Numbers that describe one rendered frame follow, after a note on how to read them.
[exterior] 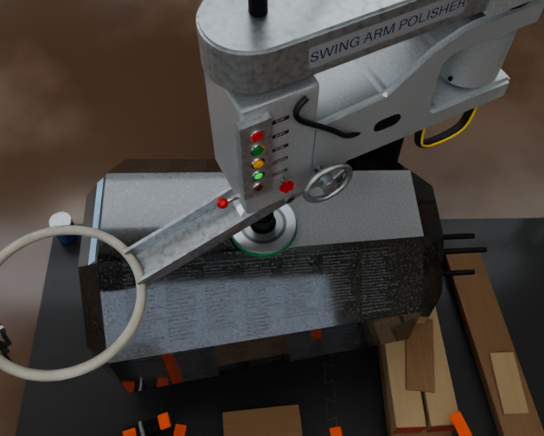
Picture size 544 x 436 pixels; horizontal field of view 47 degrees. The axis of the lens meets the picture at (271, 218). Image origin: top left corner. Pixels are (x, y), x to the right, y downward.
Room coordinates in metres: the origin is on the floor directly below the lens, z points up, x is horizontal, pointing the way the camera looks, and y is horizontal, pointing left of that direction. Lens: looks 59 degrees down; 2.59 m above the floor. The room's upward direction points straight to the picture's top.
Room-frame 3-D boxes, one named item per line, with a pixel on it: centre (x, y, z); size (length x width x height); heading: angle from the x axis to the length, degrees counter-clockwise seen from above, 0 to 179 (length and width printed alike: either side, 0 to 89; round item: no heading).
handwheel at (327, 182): (0.97, -0.13, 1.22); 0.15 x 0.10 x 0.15; 117
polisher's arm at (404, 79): (1.19, -0.33, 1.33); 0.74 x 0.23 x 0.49; 117
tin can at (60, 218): (1.47, 0.97, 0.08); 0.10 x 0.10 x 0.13
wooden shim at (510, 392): (0.74, -0.96, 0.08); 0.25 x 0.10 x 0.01; 3
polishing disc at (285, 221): (1.02, 0.03, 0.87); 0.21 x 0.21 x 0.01
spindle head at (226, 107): (1.06, -0.04, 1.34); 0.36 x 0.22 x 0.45; 117
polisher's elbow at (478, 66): (1.32, -0.56, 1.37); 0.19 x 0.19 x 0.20
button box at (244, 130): (0.89, 0.04, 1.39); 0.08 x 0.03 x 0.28; 117
